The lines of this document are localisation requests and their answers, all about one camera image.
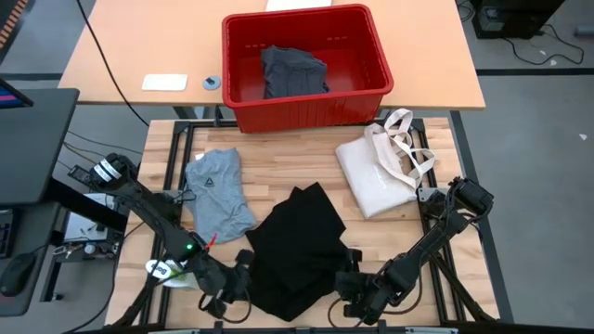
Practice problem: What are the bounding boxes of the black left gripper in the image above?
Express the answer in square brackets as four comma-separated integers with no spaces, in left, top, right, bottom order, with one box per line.
[195,256,255,303]

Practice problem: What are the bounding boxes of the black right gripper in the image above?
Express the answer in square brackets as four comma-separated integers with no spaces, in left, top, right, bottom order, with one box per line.
[334,271,396,326]

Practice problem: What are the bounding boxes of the black garment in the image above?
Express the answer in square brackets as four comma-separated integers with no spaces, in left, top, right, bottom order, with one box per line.
[243,181,355,323]

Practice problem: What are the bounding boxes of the grey t-shirt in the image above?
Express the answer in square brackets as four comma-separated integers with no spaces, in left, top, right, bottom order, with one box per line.
[184,147,258,246]

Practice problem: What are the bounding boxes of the red plastic laundry bin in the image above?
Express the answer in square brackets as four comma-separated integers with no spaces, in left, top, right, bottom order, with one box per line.
[220,3,396,135]

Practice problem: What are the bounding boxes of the beige canvas tote bag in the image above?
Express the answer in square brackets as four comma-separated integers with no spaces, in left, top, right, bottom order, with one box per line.
[334,107,438,221]

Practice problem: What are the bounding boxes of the white electronics board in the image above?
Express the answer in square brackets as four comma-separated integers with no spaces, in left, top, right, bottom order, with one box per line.
[61,192,129,261]

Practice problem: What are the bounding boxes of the black power adapter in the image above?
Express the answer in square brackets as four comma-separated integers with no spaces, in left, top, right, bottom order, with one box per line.
[67,164,94,186]

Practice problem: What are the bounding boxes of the black computer mouse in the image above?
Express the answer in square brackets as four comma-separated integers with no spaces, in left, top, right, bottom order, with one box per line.
[0,251,38,299]

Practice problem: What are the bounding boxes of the white flat rectangular device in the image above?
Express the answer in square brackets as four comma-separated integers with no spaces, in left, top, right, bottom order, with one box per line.
[140,72,189,93]

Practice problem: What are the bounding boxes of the dark grey garment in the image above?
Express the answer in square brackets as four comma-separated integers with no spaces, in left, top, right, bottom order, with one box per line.
[260,44,331,100]

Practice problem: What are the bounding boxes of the black keyboard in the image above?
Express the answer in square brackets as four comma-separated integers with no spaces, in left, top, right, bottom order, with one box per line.
[0,208,18,259]

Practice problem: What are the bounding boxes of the black side desk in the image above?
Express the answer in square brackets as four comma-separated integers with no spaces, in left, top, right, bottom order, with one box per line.
[0,87,81,206]

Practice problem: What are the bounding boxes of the tan wooden desk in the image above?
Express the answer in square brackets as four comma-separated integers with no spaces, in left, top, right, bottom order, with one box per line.
[58,0,486,111]

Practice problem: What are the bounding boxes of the monitor with coloured screen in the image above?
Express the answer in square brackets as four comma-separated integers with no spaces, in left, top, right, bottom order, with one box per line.
[0,77,34,110]

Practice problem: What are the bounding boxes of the white paper sheet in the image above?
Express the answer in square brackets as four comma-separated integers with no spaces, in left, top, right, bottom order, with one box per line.
[265,0,334,13]

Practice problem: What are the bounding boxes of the black computer tower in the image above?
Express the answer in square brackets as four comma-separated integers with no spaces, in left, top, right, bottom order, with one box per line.
[471,0,565,40]

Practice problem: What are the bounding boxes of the black device with orange stripes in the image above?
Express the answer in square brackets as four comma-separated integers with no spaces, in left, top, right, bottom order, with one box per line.
[0,0,30,50]

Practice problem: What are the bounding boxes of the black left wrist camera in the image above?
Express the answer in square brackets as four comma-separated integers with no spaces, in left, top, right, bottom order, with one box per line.
[233,249,256,279]

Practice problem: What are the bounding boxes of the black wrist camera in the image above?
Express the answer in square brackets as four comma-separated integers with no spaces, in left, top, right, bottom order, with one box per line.
[344,248,365,276]
[233,249,256,279]

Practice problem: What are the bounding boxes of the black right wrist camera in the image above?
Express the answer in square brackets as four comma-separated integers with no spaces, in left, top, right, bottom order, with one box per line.
[344,248,365,276]

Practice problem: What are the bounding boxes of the black aluminium table frame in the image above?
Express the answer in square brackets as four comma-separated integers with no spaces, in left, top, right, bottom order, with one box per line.
[104,118,501,334]

